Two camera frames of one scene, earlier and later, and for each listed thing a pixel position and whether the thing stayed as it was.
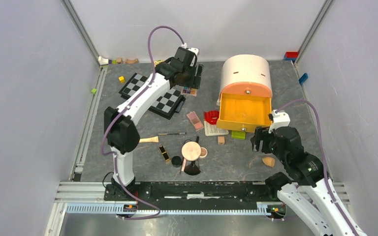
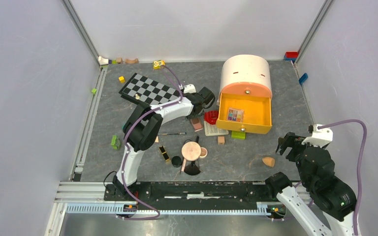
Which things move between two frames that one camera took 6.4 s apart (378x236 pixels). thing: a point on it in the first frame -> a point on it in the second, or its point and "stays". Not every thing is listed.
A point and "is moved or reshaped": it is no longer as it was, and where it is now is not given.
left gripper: (195, 82) -> (192, 116)
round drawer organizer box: (245, 93) stays
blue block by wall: (303, 78) stays
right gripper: (260, 133) -> (289, 139)
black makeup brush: (193, 169) stays
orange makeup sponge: (269, 161) stays
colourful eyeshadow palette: (190, 90) is moved or reshaped
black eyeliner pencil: (178, 133) stays
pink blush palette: (195, 121) stays
